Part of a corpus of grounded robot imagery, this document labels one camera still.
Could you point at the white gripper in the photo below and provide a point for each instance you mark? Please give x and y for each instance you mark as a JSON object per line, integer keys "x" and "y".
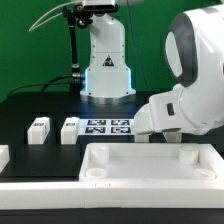
{"x": 161, "y": 114}

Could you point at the white desk top tray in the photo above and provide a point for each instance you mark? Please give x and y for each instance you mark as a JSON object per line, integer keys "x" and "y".
{"x": 151, "y": 161}

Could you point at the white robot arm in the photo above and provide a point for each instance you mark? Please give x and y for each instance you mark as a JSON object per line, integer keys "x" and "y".
{"x": 194, "y": 50}

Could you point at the white marker tag plate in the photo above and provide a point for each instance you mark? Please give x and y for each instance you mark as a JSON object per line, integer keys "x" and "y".
{"x": 106, "y": 127}

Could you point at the white front obstacle bar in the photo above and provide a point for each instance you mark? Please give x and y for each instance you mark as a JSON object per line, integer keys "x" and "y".
{"x": 63, "y": 195}

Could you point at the white obstacle bar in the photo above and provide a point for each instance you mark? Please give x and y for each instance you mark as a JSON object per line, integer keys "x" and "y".
{"x": 4, "y": 156}
{"x": 63, "y": 195}

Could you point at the white left obstacle bar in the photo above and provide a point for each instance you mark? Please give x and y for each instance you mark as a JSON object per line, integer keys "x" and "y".
{"x": 4, "y": 156}

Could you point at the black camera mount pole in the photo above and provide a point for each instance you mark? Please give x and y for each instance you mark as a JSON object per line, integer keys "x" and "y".
{"x": 76, "y": 17}

